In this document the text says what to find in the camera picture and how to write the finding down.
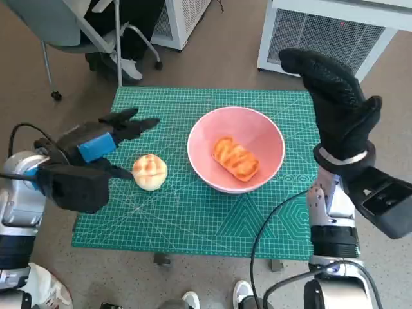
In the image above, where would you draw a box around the long orange toy bread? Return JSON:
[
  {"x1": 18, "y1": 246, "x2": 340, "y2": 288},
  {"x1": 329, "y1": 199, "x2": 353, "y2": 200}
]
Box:
[{"x1": 211, "y1": 136, "x2": 260, "y2": 183}]

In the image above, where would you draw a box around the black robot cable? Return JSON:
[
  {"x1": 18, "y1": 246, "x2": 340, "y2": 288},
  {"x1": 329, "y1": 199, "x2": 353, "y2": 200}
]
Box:
[
  {"x1": 262, "y1": 262, "x2": 384, "y2": 309},
  {"x1": 249, "y1": 189, "x2": 310, "y2": 299},
  {"x1": 8, "y1": 123, "x2": 50, "y2": 157}
]

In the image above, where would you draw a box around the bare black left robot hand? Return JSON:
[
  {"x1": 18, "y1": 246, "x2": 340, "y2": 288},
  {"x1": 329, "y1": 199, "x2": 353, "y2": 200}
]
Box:
[{"x1": 33, "y1": 108, "x2": 161, "y2": 181}]

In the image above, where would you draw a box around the round toy bread bun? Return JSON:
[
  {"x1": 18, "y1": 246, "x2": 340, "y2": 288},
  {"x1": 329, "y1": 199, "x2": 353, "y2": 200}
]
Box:
[{"x1": 132, "y1": 153, "x2": 169, "y2": 192}]

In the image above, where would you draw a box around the pink bowl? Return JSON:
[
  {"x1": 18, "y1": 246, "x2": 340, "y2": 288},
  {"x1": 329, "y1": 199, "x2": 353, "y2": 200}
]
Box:
[{"x1": 187, "y1": 106, "x2": 286, "y2": 194}]

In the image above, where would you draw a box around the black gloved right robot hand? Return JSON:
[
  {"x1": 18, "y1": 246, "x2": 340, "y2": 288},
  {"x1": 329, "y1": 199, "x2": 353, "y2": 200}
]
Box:
[{"x1": 278, "y1": 48, "x2": 383, "y2": 162}]

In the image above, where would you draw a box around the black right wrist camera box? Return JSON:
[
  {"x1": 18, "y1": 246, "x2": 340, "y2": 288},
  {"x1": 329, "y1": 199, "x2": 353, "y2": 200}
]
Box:
[{"x1": 341, "y1": 165, "x2": 412, "y2": 239}]

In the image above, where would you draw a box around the person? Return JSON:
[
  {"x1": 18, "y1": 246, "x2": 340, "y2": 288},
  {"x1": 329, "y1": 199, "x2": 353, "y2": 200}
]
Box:
[
  {"x1": 84, "y1": 0, "x2": 168, "y2": 81},
  {"x1": 160, "y1": 279, "x2": 268, "y2": 309}
]

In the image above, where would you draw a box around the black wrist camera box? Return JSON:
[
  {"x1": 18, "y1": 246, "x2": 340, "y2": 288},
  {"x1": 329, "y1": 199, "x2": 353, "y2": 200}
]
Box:
[
  {"x1": 38, "y1": 162, "x2": 112, "y2": 215},
  {"x1": 341, "y1": 165, "x2": 412, "y2": 239}
]

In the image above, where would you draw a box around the green cutting mat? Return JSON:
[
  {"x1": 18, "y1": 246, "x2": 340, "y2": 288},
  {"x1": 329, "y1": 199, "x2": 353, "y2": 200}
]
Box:
[{"x1": 71, "y1": 86, "x2": 319, "y2": 260}]

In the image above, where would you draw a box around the grey chair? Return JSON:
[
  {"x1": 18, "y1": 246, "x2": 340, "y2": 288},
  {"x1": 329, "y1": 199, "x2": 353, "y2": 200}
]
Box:
[{"x1": 6, "y1": 0, "x2": 164, "y2": 100}]

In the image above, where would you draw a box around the small white mesh cabinet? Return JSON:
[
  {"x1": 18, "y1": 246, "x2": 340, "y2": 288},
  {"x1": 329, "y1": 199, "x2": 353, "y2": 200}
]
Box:
[{"x1": 151, "y1": 0, "x2": 213, "y2": 51}]

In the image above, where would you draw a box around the white plastic bag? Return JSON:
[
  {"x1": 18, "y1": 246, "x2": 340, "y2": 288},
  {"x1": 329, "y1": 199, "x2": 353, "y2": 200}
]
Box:
[{"x1": 25, "y1": 262, "x2": 73, "y2": 309}]

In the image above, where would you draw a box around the large white mesh cabinet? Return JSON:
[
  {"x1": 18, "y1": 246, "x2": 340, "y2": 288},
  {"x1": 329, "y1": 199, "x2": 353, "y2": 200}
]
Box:
[{"x1": 256, "y1": 0, "x2": 412, "y2": 83}]

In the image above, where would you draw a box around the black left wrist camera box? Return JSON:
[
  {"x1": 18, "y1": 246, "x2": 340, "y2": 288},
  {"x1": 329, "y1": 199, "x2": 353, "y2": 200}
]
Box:
[{"x1": 38, "y1": 162, "x2": 112, "y2": 215}]

